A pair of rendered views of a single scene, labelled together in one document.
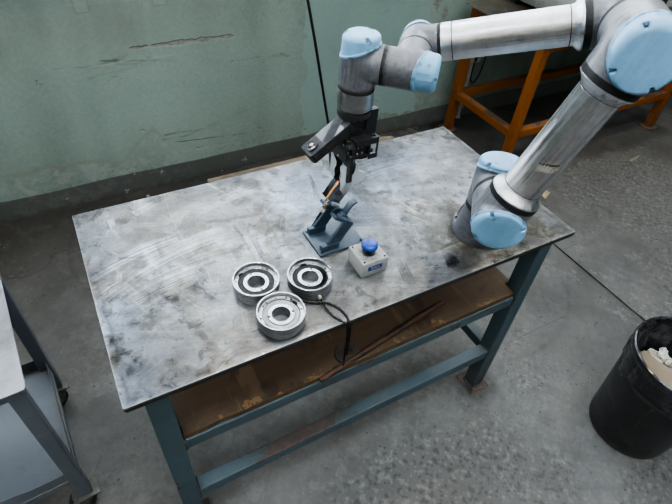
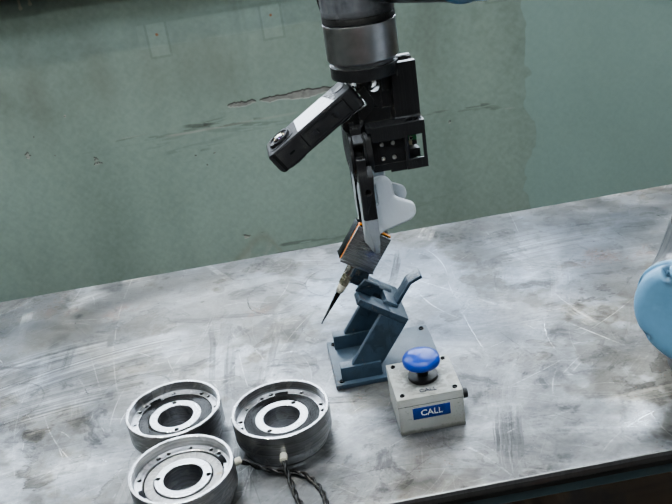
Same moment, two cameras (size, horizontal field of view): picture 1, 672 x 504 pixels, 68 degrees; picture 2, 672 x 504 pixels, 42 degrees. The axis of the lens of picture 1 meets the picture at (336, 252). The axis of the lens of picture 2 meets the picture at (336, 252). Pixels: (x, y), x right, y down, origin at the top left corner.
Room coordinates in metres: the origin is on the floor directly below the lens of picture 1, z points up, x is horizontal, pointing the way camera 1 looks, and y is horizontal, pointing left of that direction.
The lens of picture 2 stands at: (0.14, -0.40, 1.39)
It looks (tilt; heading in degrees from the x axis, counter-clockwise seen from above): 26 degrees down; 30
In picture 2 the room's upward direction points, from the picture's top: 9 degrees counter-clockwise
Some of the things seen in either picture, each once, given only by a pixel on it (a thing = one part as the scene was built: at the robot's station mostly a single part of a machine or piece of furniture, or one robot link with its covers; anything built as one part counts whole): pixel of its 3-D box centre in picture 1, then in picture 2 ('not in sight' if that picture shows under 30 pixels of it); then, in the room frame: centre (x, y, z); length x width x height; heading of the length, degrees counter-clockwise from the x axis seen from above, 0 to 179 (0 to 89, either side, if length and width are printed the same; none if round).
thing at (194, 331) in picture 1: (333, 226); (398, 340); (1.00, 0.01, 0.79); 1.20 x 0.60 x 0.02; 122
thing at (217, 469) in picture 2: (281, 316); (185, 484); (0.66, 0.10, 0.82); 0.08 x 0.08 x 0.02
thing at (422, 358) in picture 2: (368, 250); (422, 372); (0.86, -0.08, 0.85); 0.04 x 0.04 x 0.05
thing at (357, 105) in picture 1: (354, 97); (360, 41); (0.96, -0.01, 1.18); 0.08 x 0.08 x 0.05
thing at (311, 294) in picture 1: (310, 279); (282, 422); (0.78, 0.05, 0.82); 0.10 x 0.10 x 0.04
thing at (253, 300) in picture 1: (256, 284); (177, 422); (0.75, 0.17, 0.82); 0.10 x 0.10 x 0.04
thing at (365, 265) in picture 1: (369, 257); (429, 391); (0.87, -0.08, 0.82); 0.08 x 0.07 x 0.05; 122
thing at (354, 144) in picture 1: (354, 132); (377, 115); (0.96, -0.01, 1.10); 0.09 x 0.08 x 0.12; 123
